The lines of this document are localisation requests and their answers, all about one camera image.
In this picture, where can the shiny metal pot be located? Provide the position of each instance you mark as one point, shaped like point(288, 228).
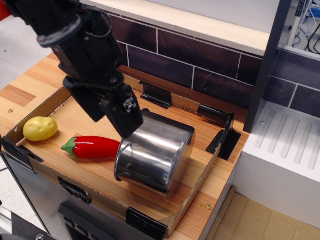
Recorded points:
point(156, 155)

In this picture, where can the dark grey shelf post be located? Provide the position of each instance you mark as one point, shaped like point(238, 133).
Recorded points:
point(261, 89)

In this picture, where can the black toy oven front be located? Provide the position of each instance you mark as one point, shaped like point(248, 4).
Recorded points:
point(80, 228)

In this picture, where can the red toy chili pepper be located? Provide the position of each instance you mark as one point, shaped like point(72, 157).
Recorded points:
point(87, 147)

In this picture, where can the yellow toy potato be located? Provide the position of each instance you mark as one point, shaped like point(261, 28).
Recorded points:
point(40, 128)

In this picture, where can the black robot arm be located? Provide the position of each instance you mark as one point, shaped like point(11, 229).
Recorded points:
point(55, 21)

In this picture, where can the taped cardboard fence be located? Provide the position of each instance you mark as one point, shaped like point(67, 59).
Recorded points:
point(50, 176)

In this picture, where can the white toy sink drainboard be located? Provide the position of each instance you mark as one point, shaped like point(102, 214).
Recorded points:
point(279, 166)

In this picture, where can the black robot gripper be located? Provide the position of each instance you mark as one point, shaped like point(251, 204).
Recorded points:
point(89, 58)

